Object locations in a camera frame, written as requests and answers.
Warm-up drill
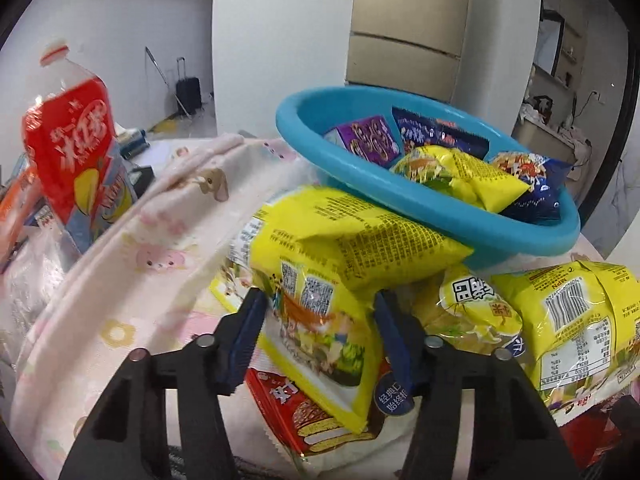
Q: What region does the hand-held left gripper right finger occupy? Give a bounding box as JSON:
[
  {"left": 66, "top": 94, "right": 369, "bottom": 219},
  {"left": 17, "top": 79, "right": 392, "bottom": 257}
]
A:
[{"left": 374, "top": 290, "right": 581, "bottom": 480}]

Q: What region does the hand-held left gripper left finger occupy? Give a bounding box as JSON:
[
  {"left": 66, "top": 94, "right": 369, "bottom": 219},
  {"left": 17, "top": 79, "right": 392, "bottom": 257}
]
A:
[{"left": 59, "top": 287, "right": 268, "bottom": 480}]

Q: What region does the small yellow rice cracker packet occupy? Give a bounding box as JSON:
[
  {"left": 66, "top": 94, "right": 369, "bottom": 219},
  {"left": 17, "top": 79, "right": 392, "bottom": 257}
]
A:
[{"left": 410, "top": 265, "right": 525, "bottom": 358}]

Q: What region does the yellow cartoon snack bag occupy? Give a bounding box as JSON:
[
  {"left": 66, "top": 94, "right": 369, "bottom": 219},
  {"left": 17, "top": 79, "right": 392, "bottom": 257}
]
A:
[
  {"left": 390, "top": 144, "right": 532, "bottom": 212},
  {"left": 490, "top": 260, "right": 640, "bottom": 413},
  {"left": 210, "top": 185, "right": 475, "bottom": 435}
]

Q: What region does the blue plastic basin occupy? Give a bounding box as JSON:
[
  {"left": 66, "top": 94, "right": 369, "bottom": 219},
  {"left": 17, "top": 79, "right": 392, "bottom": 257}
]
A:
[{"left": 275, "top": 86, "right": 582, "bottom": 270}]

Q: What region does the blue cartoon snack bag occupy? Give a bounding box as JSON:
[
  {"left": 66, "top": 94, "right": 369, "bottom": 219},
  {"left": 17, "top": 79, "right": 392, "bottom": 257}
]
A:
[{"left": 489, "top": 152, "right": 573, "bottom": 226}]

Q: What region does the purple milk carton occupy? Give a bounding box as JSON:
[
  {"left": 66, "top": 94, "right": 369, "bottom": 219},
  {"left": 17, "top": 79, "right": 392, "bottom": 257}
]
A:
[{"left": 322, "top": 116, "right": 403, "bottom": 170}]

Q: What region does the dark blue snack packet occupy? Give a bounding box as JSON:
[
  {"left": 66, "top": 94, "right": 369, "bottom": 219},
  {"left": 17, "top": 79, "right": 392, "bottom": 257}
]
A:
[{"left": 391, "top": 106, "right": 491, "bottom": 158}]

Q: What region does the red chocolate pie packet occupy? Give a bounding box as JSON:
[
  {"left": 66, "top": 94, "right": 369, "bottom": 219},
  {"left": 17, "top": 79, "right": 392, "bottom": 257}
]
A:
[{"left": 245, "top": 360, "right": 426, "bottom": 461}]

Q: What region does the pink printed blanket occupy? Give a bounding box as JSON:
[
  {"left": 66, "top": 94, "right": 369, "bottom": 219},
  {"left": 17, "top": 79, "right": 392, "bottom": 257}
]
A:
[{"left": 10, "top": 132, "right": 601, "bottom": 480}]

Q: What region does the red snack packet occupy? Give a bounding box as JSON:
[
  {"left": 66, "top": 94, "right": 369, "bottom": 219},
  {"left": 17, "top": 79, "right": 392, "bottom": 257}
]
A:
[{"left": 555, "top": 395, "right": 640, "bottom": 471}]

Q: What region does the clear plastic bag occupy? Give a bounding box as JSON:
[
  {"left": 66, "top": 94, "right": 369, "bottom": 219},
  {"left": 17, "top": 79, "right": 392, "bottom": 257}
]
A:
[{"left": 0, "top": 230, "right": 81, "bottom": 361}]

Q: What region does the stack of books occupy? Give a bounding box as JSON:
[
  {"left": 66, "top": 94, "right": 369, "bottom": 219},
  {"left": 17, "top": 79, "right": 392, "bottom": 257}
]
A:
[{"left": 115, "top": 127, "right": 151, "bottom": 161}]

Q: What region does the beige vanity cabinet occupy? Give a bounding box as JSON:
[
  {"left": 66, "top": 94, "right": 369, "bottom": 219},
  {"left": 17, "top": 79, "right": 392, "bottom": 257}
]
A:
[{"left": 512, "top": 120, "right": 576, "bottom": 166}]

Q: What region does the black suitcase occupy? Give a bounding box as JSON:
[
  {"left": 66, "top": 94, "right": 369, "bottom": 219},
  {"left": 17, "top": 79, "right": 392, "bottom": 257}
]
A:
[{"left": 175, "top": 57, "right": 203, "bottom": 116}]

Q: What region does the red iced tea bottle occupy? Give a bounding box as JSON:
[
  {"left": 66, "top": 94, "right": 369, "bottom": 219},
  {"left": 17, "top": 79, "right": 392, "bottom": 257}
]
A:
[{"left": 21, "top": 37, "right": 138, "bottom": 256}]

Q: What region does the orange packet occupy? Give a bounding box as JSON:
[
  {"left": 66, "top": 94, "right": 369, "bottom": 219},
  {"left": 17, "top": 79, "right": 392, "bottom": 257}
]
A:
[{"left": 0, "top": 167, "right": 48, "bottom": 271}]

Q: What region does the white towel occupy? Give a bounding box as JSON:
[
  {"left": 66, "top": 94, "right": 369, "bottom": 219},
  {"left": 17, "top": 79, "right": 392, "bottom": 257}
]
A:
[{"left": 560, "top": 127, "right": 596, "bottom": 181}]

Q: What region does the gold refrigerator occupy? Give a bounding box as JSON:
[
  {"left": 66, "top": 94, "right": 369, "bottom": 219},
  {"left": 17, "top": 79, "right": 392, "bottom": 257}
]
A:
[{"left": 345, "top": 0, "right": 473, "bottom": 102}]

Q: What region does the bathroom mirror shelf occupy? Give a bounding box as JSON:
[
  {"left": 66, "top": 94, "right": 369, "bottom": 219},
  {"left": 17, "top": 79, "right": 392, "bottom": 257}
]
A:
[{"left": 532, "top": 7, "right": 586, "bottom": 88}]

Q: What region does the mop handle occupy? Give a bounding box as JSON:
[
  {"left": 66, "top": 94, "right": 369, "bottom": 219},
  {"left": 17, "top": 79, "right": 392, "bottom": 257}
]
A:
[{"left": 145, "top": 46, "right": 193, "bottom": 118}]

